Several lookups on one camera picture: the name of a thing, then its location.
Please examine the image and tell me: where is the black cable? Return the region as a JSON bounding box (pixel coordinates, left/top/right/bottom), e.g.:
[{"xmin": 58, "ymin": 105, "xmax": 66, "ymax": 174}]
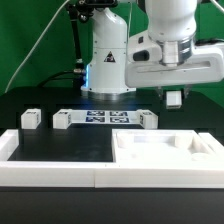
[{"xmin": 37, "ymin": 69, "xmax": 84, "ymax": 89}]

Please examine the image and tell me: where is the white cable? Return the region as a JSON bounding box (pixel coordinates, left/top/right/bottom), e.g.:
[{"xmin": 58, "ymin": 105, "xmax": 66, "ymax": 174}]
[{"xmin": 3, "ymin": 0, "xmax": 72, "ymax": 96}]

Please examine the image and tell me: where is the white U-shaped obstacle fence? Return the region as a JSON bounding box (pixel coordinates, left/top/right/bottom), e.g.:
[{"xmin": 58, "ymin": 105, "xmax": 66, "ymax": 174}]
[{"xmin": 0, "ymin": 129, "xmax": 224, "ymax": 188}]

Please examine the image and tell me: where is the white base tag plate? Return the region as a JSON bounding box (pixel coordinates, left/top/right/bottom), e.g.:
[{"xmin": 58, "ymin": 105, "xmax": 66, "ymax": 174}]
[{"xmin": 71, "ymin": 110, "xmax": 138, "ymax": 124}]

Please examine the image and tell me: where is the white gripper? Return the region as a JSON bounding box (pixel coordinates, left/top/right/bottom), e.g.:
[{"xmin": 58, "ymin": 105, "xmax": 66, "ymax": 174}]
[{"xmin": 125, "ymin": 31, "xmax": 224, "ymax": 100}]

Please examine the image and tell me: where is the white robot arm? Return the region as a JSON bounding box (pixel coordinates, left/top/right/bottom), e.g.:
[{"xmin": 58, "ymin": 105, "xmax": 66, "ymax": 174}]
[{"xmin": 76, "ymin": 0, "xmax": 224, "ymax": 99}]

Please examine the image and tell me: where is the white square tabletop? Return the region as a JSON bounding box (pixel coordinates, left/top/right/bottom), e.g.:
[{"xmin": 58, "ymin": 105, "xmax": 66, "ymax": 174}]
[{"xmin": 111, "ymin": 129, "xmax": 219, "ymax": 164}]

